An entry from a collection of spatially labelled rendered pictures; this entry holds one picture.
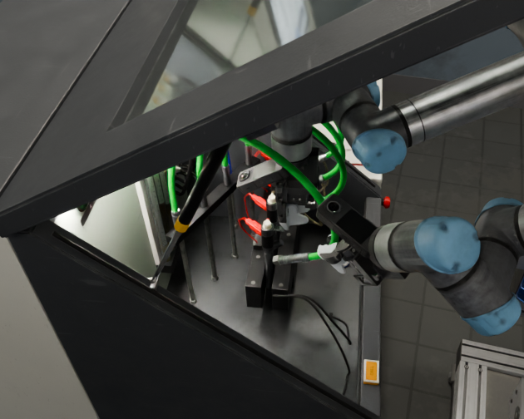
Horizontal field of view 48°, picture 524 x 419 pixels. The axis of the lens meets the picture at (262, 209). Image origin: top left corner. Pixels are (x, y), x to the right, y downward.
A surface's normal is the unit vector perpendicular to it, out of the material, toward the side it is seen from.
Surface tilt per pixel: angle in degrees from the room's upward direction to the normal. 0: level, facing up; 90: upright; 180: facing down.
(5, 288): 90
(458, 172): 0
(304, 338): 0
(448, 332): 0
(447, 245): 46
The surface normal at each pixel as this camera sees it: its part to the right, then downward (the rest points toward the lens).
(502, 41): -0.29, 0.68
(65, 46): -0.04, -0.71
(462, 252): 0.36, -0.09
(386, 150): 0.27, 0.68
